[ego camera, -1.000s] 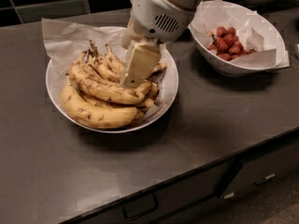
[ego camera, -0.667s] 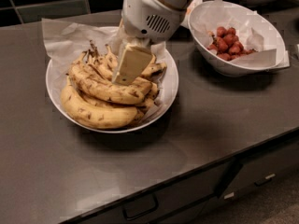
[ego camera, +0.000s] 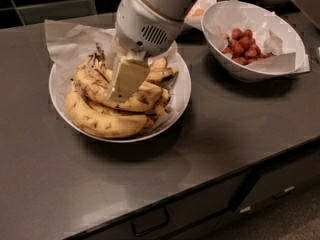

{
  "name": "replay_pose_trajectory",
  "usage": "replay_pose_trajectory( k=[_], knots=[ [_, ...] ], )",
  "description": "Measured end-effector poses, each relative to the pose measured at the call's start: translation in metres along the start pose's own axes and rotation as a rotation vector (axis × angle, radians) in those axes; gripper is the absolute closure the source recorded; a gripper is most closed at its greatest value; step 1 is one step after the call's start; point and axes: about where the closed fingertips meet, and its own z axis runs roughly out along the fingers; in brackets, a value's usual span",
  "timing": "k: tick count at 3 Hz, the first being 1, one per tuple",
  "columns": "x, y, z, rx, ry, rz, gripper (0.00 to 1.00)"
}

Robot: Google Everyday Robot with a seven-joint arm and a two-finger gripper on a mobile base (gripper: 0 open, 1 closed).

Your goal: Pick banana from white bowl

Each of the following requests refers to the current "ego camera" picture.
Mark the back banana with dark tip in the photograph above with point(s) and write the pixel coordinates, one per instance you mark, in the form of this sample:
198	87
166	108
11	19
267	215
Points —
160	75

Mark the white paper under red fruit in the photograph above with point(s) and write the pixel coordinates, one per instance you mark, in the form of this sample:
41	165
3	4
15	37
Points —
263	27

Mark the white bowl with red fruit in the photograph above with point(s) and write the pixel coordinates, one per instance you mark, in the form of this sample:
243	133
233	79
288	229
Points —
233	69

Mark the white bowl with orange fruit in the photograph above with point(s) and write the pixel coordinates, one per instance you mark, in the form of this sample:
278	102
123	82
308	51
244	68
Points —
191	25

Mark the left black drawer handle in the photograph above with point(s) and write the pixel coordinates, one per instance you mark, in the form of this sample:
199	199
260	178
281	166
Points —
149	222

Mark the white paper under bananas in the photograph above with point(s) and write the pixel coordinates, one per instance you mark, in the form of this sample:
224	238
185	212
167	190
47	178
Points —
69	44

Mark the pile of orange fruit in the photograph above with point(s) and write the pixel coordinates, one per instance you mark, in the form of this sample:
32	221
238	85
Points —
195	13

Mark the spotted middle banana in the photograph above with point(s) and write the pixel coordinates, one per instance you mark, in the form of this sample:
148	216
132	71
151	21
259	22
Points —
92	79

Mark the white paper under orange fruit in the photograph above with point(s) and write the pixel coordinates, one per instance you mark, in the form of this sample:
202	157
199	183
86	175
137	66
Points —
206	2

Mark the front yellow banana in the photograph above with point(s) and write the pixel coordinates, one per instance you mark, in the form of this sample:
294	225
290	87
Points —
98	124

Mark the large white banana bowl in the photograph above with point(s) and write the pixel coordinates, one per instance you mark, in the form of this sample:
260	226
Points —
155	130

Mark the pile of red fruit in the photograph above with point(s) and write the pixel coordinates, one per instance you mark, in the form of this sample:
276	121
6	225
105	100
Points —
242	48

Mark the small rear banana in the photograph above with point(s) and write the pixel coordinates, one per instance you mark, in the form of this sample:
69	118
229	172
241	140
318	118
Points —
159	64

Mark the dark cabinet drawer front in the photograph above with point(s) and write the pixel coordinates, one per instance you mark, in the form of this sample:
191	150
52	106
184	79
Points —
199	210

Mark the spotted banana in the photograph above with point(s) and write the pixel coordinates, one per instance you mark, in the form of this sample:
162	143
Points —
109	61
92	79

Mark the upper spotted banana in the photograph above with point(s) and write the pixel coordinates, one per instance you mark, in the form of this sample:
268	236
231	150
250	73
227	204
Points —
109	61

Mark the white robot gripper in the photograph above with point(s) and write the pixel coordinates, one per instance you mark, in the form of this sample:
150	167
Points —
141	27

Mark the right black drawer handle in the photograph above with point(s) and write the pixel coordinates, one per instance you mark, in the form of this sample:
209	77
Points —
283	193

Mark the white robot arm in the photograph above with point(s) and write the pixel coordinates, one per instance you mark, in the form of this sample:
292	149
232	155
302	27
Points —
176	9

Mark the black drawer handle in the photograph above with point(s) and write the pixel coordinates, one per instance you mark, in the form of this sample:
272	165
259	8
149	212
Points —
149	222
283	193

